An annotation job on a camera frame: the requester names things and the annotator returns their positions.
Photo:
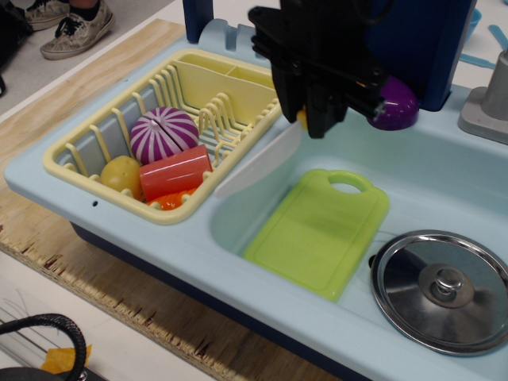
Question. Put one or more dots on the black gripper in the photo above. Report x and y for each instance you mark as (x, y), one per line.
(318, 54)

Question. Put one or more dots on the toy knife yellow handle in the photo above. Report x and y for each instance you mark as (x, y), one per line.
(263, 163)

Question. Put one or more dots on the green cutting board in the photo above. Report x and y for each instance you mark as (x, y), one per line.
(320, 231)

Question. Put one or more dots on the yellow dish rack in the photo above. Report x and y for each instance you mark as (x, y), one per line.
(233, 104)

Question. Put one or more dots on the purple toy eggplant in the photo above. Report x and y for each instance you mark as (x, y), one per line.
(401, 107)

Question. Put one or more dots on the dark blue sink backsplash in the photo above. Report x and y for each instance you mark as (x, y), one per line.
(419, 42)

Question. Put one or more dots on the red toy cup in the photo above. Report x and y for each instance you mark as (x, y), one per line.
(180, 172)

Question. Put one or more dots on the purple striped toy onion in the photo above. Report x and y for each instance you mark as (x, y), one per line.
(162, 132)

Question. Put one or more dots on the orange toy carrot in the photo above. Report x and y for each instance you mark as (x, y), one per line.
(171, 201)

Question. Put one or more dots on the grey toy faucet base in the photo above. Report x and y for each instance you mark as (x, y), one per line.
(484, 113)

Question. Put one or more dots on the blue plastic cup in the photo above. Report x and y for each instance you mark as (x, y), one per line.
(475, 19)

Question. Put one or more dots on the yellow toy potato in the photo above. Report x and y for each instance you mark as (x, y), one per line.
(122, 173)

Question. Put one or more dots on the blue plastic spatula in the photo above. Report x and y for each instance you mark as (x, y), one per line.
(501, 38)

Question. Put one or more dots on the steel pot lid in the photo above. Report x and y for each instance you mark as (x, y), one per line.
(443, 291)

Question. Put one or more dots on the grey canvas shoe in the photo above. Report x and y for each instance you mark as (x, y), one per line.
(80, 30)

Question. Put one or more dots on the black backpack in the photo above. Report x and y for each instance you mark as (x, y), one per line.
(15, 29)

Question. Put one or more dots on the yellow tape piece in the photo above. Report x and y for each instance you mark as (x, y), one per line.
(59, 360)

